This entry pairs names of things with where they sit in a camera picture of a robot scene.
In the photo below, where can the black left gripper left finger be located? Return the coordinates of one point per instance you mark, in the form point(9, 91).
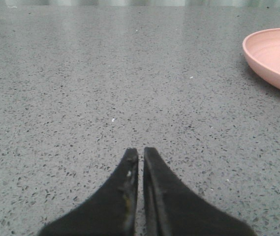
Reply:
point(110, 211)

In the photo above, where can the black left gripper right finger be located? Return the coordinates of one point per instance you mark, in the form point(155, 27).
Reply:
point(172, 209)

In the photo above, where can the pink plate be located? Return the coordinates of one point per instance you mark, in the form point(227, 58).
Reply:
point(262, 53)

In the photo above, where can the white curtain backdrop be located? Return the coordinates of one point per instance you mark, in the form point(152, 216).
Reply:
point(233, 3)

